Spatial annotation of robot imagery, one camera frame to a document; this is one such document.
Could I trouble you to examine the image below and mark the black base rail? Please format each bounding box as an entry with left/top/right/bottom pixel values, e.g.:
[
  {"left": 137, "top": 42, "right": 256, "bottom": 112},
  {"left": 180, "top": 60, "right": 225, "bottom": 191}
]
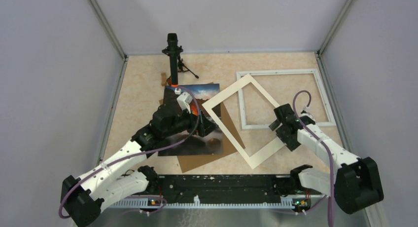
[{"left": 127, "top": 174, "right": 322, "bottom": 207}]

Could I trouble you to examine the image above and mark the white picture frame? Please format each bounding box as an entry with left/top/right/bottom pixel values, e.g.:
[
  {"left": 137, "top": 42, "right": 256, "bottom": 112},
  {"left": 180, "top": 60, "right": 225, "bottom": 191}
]
[{"left": 236, "top": 69, "right": 336, "bottom": 130}]

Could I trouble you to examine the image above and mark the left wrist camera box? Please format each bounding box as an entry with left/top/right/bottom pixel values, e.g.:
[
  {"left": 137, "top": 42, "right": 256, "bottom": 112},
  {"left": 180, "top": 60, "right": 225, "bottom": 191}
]
[{"left": 174, "top": 87, "right": 192, "bottom": 113}]

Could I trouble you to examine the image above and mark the brown backing board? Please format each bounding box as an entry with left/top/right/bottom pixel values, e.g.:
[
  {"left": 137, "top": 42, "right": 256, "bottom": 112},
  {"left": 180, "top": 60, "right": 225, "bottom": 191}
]
[{"left": 158, "top": 103, "right": 245, "bottom": 173}]

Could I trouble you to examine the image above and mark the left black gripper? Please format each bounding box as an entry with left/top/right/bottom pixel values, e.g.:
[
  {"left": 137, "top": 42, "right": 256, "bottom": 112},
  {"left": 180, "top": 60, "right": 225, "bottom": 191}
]
[{"left": 163, "top": 103, "right": 218, "bottom": 138}]

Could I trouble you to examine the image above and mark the white photo mat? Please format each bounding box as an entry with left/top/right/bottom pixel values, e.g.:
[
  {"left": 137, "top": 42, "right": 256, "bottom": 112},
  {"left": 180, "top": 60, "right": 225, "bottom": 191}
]
[{"left": 202, "top": 74, "right": 288, "bottom": 170}]

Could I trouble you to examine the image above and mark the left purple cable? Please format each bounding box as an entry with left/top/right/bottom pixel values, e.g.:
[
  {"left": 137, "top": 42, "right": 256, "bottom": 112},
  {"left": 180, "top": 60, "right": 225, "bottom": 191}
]
[{"left": 59, "top": 85, "right": 202, "bottom": 220}]

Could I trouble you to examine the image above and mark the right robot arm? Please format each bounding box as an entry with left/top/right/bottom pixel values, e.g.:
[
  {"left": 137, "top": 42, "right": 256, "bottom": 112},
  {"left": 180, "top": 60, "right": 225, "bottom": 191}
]
[{"left": 269, "top": 104, "right": 384, "bottom": 214}]

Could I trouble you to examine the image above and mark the small wooden block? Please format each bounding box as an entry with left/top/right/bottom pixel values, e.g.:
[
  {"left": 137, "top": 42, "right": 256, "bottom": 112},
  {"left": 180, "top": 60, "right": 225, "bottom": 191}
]
[{"left": 161, "top": 73, "right": 167, "bottom": 86}]

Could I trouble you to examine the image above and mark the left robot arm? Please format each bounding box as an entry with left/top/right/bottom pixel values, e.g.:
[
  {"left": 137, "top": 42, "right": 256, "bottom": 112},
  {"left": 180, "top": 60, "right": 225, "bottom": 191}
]
[{"left": 58, "top": 105, "right": 218, "bottom": 227}]

